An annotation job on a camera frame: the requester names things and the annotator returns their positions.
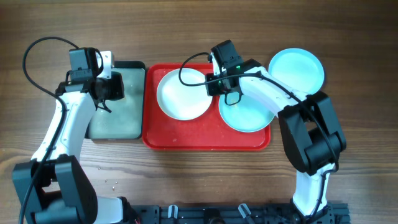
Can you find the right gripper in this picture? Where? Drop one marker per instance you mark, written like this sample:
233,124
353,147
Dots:
212,89

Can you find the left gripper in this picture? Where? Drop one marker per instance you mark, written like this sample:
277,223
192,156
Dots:
118,93

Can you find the light green plate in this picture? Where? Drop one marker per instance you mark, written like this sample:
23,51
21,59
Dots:
243,113

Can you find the white front plate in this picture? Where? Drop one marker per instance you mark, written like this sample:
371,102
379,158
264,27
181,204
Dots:
179,101

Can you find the light blue top plate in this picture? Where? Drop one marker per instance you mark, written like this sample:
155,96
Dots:
299,69

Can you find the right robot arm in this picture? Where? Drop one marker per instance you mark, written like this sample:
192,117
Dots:
311,133

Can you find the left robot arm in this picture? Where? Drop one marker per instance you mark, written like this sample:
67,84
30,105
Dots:
52,187

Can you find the red plastic tray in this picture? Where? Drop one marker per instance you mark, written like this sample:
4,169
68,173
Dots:
208,132

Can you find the black water basin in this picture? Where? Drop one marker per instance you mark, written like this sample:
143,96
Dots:
125,119

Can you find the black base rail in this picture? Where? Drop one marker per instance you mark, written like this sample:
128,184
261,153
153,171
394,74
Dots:
278,213

